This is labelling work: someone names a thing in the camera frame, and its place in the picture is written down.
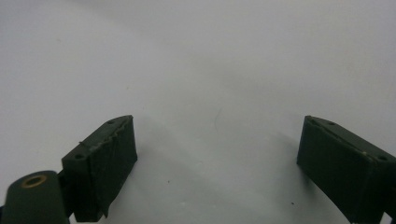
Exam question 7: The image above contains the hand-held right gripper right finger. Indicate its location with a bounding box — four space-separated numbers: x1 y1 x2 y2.
296 115 396 224

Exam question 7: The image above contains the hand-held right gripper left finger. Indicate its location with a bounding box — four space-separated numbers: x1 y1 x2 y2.
61 114 138 223

